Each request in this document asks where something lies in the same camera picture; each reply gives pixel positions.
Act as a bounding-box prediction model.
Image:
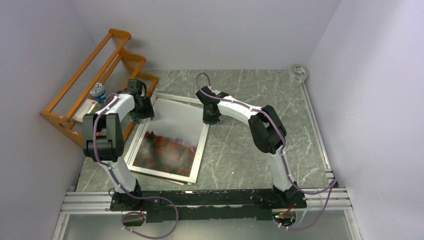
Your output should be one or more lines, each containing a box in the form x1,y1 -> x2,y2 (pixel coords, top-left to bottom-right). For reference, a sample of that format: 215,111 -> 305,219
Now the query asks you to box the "white picture frame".
124,92 -> 210,186

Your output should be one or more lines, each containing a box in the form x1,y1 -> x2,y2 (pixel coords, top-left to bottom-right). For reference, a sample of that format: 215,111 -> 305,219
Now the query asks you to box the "brown frame backing board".
140,173 -> 185,186

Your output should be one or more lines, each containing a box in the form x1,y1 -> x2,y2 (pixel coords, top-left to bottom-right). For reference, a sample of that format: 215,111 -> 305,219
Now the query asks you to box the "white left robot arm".
82,79 -> 155,210

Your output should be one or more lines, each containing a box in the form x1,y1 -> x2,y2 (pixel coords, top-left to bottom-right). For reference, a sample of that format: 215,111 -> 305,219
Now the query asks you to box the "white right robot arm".
196,86 -> 297,208

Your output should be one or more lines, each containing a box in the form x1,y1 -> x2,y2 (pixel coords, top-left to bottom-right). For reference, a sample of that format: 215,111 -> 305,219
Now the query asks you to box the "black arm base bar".
109,188 -> 307,223

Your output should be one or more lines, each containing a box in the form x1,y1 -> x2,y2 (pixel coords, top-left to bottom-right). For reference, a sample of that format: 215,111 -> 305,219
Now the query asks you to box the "blue white round tin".
89,82 -> 107,104

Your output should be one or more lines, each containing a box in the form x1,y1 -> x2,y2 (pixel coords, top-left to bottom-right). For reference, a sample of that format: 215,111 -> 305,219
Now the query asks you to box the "orange wooden rack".
40,28 -> 159,147

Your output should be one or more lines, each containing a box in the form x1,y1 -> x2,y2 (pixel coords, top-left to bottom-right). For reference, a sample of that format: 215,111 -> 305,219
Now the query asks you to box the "white red small box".
72,98 -> 101,123

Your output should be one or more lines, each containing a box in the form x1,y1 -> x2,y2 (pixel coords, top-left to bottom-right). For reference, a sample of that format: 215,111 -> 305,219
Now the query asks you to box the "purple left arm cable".
92,92 -> 180,240

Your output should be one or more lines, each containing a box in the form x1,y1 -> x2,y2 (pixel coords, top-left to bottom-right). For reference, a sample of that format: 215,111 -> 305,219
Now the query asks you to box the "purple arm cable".
92,92 -> 180,240
195,72 -> 338,232

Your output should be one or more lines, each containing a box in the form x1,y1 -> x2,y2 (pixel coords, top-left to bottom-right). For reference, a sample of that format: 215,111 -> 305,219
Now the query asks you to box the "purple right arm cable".
195,72 -> 338,232

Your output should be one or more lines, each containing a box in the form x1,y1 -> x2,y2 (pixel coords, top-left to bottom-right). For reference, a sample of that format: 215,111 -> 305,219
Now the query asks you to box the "aluminium rail frame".
53,86 -> 352,240

